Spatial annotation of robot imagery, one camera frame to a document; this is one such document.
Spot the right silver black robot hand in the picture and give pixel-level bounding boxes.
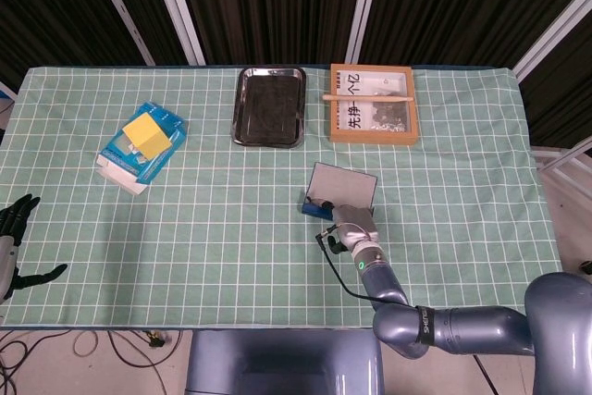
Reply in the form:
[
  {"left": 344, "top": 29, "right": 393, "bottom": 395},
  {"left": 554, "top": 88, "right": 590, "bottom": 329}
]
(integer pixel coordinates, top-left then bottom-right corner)
[{"left": 314, "top": 199, "right": 381, "bottom": 256}]

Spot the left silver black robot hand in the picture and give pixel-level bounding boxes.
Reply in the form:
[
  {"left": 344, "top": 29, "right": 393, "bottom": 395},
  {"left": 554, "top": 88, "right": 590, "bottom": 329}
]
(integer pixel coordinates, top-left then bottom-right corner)
[{"left": 0, "top": 194, "right": 69, "bottom": 303}]

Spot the blue hinged case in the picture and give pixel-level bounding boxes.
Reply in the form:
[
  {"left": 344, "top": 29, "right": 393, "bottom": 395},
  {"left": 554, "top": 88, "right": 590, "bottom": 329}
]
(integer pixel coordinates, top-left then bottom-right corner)
[{"left": 300, "top": 161, "right": 378, "bottom": 220}]

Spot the light wooden stick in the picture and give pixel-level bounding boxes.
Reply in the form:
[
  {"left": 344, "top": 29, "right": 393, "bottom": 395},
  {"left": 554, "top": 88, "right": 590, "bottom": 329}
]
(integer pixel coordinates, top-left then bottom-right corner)
[{"left": 322, "top": 93, "right": 415, "bottom": 102}]

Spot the dark metal tray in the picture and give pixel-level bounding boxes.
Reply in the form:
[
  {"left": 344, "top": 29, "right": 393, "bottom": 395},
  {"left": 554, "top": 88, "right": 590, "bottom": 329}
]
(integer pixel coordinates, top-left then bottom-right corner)
[{"left": 229, "top": 66, "right": 308, "bottom": 150}]

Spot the flattened blue cardboard box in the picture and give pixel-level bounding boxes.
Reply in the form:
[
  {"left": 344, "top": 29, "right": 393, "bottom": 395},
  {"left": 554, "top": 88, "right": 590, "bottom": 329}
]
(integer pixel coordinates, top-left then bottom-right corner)
[{"left": 95, "top": 101, "right": 189, "bottom": 196}]

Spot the blue-grey robot torso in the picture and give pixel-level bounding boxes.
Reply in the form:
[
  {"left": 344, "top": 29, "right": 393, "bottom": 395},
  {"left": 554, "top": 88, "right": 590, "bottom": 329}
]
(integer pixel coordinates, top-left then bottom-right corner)
[{"left": 184, "top": 328, "right": 385, "bottom": 395}]

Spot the green checkered tablecloth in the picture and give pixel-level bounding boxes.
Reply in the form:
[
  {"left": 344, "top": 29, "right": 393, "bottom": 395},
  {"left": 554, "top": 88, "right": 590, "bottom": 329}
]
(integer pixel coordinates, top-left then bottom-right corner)
[{"left": 0, "top": 65, "right": 579, "bottom": 330}]

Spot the yellow sponge block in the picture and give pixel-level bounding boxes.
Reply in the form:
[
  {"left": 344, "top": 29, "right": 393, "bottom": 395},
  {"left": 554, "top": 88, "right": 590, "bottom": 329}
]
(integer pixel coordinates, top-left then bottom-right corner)
[{"left": 121, "top": 113, "right": 170, "bottom": 159}]

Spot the black hand cable with plug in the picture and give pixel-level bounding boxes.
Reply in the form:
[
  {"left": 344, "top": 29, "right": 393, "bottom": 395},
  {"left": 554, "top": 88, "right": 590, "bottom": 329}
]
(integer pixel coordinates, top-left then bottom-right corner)
[{"left": 314, "top": 223, "right": 494, "bottom": 395}]

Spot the wooden shadow box frame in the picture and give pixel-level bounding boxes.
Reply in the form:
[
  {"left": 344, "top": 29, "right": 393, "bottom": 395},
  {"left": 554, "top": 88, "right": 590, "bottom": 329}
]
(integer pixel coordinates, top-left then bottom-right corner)
[{"left": 329, "top": 63, "right": 421, "bottom": 144}]

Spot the black floor cable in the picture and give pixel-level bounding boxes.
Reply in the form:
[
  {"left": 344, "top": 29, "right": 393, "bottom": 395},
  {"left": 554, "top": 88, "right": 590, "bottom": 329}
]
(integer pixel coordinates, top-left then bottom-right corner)
[
  {"left": 0, "top": 329, "right": 30, "bottom": 395},
  {"left": 106, "top": 329, "right": 182, "bottom": 368}
]

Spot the grey floor cable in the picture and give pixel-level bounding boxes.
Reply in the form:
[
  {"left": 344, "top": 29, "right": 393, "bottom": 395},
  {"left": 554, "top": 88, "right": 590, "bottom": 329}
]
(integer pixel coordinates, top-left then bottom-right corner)
[{"left": 72, "top": 331, "right": 101, "bottom": 359}]

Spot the aluminium profile frame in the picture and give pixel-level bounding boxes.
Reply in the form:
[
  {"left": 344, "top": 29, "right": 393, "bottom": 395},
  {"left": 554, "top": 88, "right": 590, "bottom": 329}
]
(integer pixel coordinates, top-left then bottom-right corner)
[{"left": 534, "top": 135, "right": 592, "bottom": 174}]

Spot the white double frame post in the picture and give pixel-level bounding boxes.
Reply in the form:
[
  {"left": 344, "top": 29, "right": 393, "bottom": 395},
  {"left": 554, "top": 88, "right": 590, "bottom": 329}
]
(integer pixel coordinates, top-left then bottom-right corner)
[{"left": 144, "top": 0, "right": 207, "bottom": 67}]

